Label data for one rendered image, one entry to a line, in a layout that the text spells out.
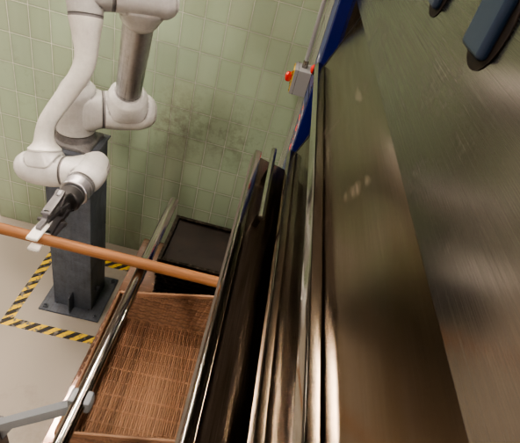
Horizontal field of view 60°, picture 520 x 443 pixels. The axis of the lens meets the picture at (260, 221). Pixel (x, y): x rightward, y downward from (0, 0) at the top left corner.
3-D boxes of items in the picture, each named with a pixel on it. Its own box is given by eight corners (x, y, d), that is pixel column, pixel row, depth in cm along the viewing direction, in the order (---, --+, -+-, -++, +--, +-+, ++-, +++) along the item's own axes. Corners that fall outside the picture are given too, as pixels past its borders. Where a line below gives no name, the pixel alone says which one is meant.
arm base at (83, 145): (55, 123, 197) (54, 112, 194) (104, 135, 198) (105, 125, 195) (34, 142, 183) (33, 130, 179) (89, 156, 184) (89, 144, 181)
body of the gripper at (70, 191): (84, 186, 133) (70, 204, 126) (84, 208, 138) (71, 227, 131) (60, 179, 133) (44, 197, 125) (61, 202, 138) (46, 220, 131)
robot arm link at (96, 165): (100, 199, 143) (61, 195, 144) (118, 174, 155) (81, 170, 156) (94, 170, 136) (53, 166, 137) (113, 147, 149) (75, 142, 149)
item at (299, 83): (306, 89, 185) (313, 65, 179) (305, 98, 177) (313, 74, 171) (288, 84, 185) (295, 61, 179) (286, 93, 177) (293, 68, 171)
